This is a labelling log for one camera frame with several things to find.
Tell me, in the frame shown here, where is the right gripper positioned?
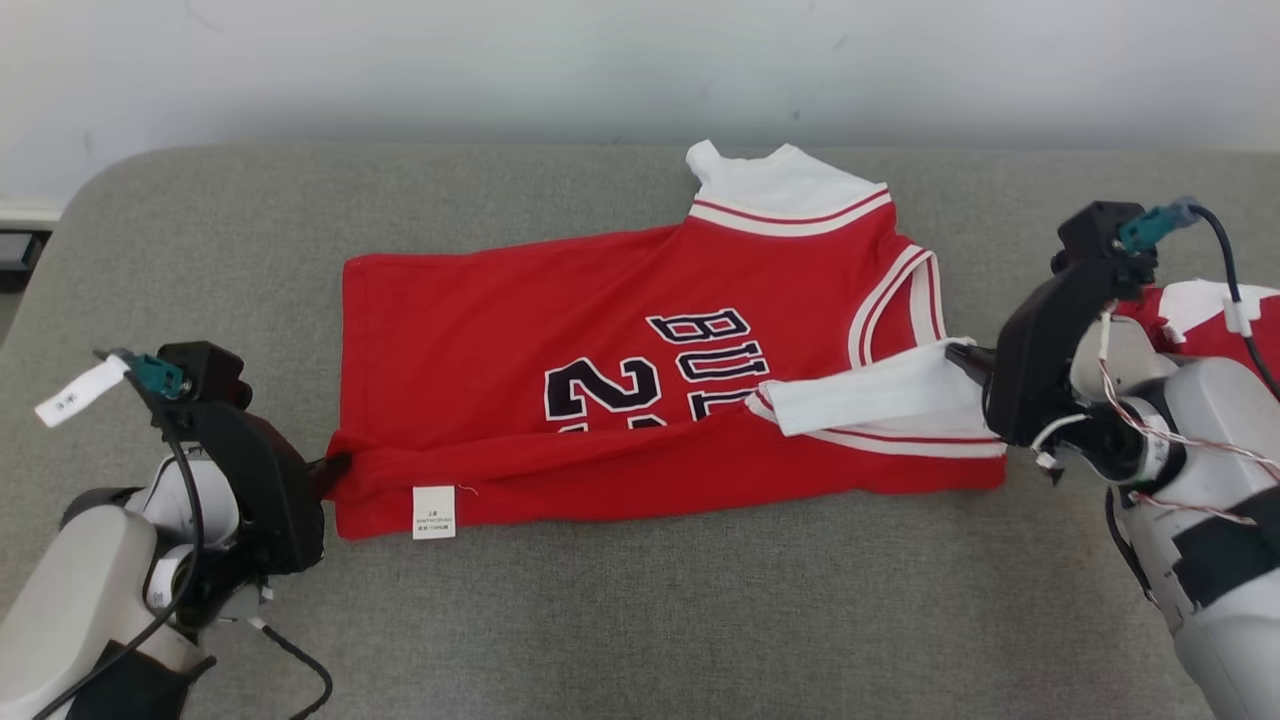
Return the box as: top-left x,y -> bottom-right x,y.
945,258 -> 1136,448

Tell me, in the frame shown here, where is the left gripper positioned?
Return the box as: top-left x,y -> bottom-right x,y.
155,400 -> 353,576

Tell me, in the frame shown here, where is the red Bulls jersey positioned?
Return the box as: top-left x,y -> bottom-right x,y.
328,140 -> 1006,541

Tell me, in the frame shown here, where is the red shorts white stripe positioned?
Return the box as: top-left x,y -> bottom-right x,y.
1115,280 -> 1280,386

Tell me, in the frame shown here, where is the red white wire bundle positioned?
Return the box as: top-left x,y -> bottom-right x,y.
1095,315 -> 1280,526

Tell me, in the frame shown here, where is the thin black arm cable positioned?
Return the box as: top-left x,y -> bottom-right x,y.
250,620 -> 333,720

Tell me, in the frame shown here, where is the left camera cable teal plug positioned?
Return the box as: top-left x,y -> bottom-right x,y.
30,350 -> 206,720

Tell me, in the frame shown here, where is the camera cable teal plug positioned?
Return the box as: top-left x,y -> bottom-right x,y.
1118,197 -> 1280,401
30,350 -> 206,720

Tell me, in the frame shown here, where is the right camera cable teal plug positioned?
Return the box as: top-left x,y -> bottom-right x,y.
1118,197 -> 1280,401

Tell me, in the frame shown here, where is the white paper cable label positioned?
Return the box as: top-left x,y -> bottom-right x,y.
35,355 -> 131,429

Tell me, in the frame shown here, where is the grey floor cable trunking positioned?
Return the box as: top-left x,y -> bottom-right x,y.
0,230 -> 46,293

